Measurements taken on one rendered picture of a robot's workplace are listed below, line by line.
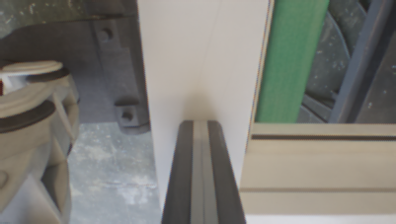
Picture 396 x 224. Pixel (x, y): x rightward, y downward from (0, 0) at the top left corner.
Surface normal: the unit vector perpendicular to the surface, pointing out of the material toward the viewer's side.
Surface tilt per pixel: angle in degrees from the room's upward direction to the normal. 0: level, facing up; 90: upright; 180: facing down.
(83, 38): 0
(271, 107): 0
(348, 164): 90
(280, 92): 0
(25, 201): 10
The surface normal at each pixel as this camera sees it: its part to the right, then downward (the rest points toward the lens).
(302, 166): 0.02, -0.88
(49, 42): 0.00, 0.47
